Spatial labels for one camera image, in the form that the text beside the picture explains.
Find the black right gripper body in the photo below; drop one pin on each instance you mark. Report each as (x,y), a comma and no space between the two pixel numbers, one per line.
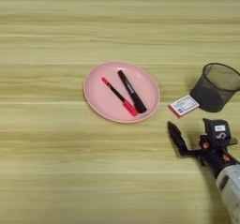
(215,157)

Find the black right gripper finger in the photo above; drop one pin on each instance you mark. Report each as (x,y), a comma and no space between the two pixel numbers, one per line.
(206,126)
(176,137)

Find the black mesh pen cup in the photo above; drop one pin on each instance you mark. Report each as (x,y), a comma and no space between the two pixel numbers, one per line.
(207,98)

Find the small red white box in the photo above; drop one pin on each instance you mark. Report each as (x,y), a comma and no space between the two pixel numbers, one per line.
(183,105)

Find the pink round plate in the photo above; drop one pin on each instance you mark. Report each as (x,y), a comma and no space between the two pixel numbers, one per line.
(103,101)

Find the black box with white label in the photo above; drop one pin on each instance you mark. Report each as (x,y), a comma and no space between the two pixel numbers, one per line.
(220,135)

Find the black marker pen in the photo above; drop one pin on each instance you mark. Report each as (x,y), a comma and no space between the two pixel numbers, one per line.
(131,91)

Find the red pen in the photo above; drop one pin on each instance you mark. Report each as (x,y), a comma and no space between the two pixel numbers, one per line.
(118,95)

